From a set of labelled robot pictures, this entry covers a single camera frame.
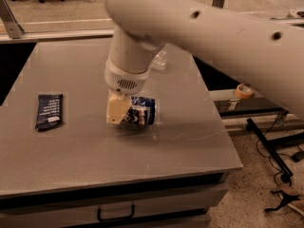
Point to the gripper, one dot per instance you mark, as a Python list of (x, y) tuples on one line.
[(123, 81)]

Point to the blue pepsi can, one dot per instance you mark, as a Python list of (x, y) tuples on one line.
[(141, 112)]

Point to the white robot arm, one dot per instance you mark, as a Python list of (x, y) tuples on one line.
[(264, 54)]

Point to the clear plastic water bottle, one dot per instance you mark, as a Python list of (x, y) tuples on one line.
[(159, 61)]

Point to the dark blue snack packet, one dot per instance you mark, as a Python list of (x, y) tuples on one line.
[(50, 112)]

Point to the grey table drawer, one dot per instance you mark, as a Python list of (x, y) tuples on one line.
[(185, 207)]

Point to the orange tape roll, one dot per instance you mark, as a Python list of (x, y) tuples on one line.
[(244, 92)]

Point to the black floor stand bar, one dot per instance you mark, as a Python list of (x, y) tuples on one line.
[(251, 126)]

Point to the black floor clamp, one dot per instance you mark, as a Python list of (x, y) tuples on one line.
[(286, 199)]

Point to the black drawer handle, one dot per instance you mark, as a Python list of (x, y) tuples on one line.
[(115, 212)]

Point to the left metal railing bracket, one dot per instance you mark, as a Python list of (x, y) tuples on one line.
[(13, 29)]

